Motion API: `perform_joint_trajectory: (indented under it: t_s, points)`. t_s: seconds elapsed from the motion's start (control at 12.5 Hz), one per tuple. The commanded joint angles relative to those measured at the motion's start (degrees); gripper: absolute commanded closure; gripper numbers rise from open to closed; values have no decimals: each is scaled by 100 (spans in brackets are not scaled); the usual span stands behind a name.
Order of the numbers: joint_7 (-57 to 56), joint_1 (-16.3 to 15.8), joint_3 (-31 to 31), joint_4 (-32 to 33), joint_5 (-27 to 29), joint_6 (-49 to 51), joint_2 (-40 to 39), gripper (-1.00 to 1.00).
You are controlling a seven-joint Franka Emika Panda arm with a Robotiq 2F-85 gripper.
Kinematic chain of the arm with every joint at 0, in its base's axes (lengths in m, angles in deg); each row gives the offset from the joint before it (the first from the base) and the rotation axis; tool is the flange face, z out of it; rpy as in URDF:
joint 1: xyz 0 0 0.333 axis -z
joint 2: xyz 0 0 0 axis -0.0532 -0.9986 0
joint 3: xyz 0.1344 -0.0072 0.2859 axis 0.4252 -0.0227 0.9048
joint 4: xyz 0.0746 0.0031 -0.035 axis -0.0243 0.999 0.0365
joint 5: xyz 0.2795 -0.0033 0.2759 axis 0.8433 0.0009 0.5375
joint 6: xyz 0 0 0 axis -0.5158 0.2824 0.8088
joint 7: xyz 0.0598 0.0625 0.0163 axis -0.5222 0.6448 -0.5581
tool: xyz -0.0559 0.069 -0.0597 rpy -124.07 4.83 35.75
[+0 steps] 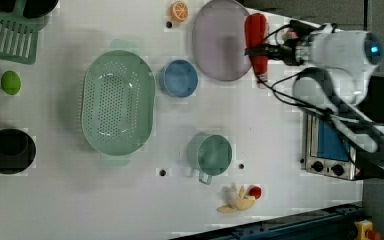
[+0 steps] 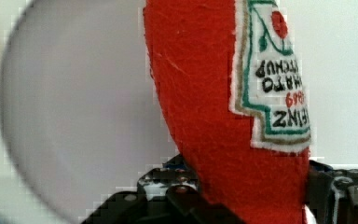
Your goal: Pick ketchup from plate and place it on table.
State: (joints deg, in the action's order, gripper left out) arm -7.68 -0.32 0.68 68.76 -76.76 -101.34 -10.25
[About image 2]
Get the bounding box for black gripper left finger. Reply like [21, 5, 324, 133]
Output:
[81, 155, 245, 224]

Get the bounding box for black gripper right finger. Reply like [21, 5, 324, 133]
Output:
[306, 161, 358, 224]

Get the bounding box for red plush ketchup bottle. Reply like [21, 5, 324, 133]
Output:
[144, 0, 310, 224]

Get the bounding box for grey round plate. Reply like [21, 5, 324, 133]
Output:
[0, 0, 176, 224]

